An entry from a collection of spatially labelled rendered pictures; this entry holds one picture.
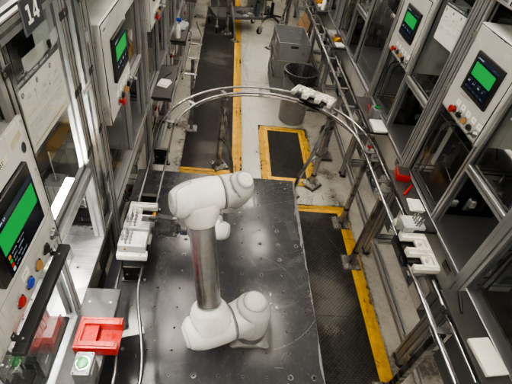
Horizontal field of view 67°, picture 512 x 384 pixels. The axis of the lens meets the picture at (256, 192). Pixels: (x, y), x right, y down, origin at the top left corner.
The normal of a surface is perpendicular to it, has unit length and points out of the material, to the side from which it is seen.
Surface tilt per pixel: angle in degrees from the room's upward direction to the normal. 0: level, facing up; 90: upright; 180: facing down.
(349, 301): 0
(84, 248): 0
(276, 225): 0
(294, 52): 91
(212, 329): 65
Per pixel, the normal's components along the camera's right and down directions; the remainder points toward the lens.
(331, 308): 0.13, -0.73
